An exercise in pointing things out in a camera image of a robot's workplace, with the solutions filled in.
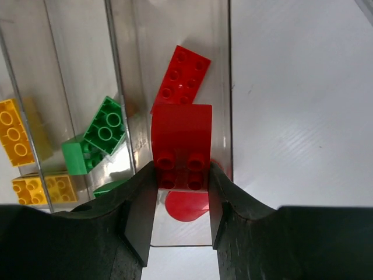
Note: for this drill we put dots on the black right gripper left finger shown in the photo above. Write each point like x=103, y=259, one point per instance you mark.
x=105, y=238

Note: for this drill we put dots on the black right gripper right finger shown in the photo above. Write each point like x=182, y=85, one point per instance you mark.
x=255, y=241

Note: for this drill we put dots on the green curved lego brick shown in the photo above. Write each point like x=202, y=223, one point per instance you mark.
x=108, y=187

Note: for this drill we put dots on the red round lego brick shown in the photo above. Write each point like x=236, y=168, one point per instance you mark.
x=188, y=206

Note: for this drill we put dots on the small green lego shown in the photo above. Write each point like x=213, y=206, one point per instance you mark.
x=106, y=130

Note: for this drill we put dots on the red curved lego brick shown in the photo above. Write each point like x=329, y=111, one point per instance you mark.
x=181, y=138

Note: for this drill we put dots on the yellow lego brick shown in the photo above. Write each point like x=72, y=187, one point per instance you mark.
x=14, y=138

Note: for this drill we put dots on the red rectangular lego brick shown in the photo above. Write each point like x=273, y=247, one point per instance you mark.
x=183, y=78

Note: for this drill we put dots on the clear bin for yellow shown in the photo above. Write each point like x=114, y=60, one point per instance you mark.
x=30, y=68

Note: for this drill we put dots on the clear bin for green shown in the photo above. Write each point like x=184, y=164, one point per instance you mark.
x=97, y=54

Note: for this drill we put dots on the clear bin for red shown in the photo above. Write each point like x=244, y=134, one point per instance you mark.
x=202, y=27

